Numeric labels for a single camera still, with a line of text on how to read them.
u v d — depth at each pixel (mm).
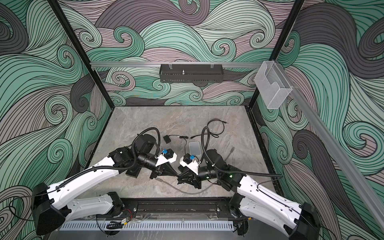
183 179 624
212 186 814
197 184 581
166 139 999
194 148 952
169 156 554
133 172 811
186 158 569
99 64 956
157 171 564
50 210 375
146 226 760
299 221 394
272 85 778
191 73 946
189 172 609
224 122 1082
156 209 744
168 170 610
